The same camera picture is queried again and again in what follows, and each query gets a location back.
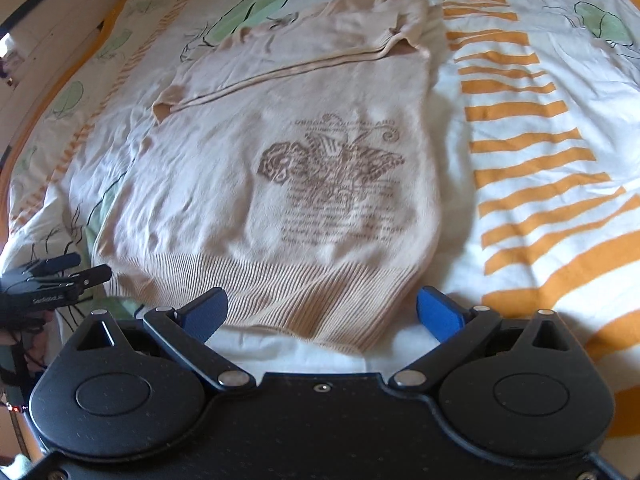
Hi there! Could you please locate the beige knit sweater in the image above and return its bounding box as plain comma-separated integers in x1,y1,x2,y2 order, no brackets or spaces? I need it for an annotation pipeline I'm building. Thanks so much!
96,0,442,353

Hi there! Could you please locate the white wooden bed frame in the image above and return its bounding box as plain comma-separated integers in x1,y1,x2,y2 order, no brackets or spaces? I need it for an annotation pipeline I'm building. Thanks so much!
0,0,151,172

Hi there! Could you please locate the white leaf-print duvet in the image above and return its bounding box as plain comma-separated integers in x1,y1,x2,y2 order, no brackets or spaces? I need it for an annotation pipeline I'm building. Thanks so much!
1,0,639,469

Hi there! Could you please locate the black cable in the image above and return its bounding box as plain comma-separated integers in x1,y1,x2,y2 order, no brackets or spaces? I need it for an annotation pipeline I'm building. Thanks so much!
0,328,51,461

